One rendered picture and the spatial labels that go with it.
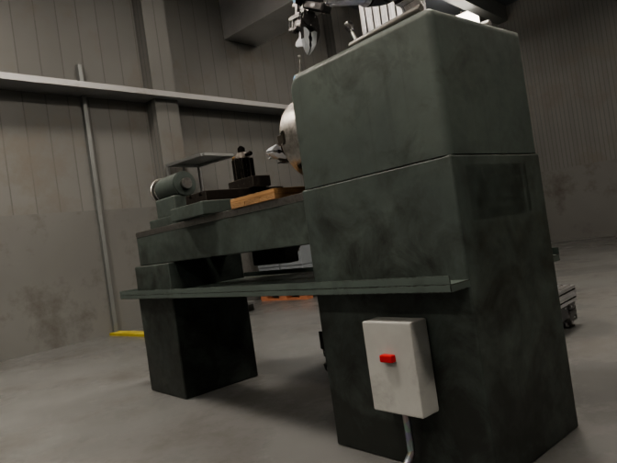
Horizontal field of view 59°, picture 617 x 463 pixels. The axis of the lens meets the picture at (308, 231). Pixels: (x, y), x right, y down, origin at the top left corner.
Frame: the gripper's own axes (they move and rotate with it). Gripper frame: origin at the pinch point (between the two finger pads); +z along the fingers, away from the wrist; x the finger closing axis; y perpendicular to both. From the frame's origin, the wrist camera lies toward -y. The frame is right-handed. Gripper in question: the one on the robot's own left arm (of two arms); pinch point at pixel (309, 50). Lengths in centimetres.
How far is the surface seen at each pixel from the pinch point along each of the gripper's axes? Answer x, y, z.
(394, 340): 1, -35, 97
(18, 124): 1, 426, -83
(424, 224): -1, -45, 66
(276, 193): -3, 23, 46
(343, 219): 0, -15, 61
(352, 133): 3.8, -23.7, 36.2
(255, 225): -5, 40, 57
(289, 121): -0.8, 12.4, 22.1
